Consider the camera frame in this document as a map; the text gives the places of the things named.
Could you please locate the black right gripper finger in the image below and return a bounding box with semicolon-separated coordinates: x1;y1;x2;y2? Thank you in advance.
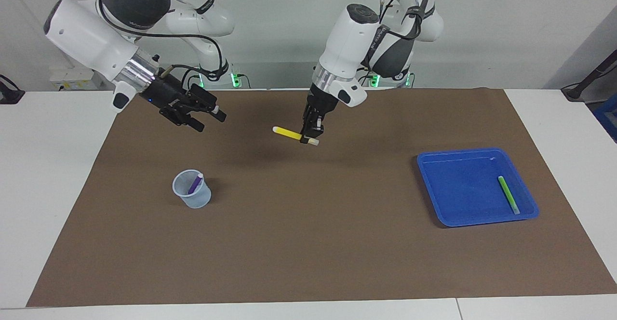
186;84;227;123
160;108;205;133

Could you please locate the yellow marker pen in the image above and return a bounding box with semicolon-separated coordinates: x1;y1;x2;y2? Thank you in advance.
272;126;320;147

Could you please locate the translucent plastic cup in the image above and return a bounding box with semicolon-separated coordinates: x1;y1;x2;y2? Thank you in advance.
172;169;212;209

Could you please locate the brown table mat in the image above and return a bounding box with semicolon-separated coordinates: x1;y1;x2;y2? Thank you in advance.
27;88;617;307

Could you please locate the blue plastic tray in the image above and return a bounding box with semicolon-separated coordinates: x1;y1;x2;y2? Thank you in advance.
416;147;539;227

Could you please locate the black clamp base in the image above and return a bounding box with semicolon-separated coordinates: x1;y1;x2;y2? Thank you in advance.
0;74;26;105

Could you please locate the green marker pen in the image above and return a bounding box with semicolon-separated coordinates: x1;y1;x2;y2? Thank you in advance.
498;176;521;215

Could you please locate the blue storage bin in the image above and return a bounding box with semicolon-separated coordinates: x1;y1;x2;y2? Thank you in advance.
593;93;617;143

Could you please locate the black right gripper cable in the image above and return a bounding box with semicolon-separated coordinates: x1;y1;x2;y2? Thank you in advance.
99;0;228;87

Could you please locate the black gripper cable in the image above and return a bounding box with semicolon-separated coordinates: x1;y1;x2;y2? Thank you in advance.
99;0;228;87
380;0;427;39

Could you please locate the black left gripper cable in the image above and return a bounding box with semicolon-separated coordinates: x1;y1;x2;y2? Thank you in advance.
380;0;427;39

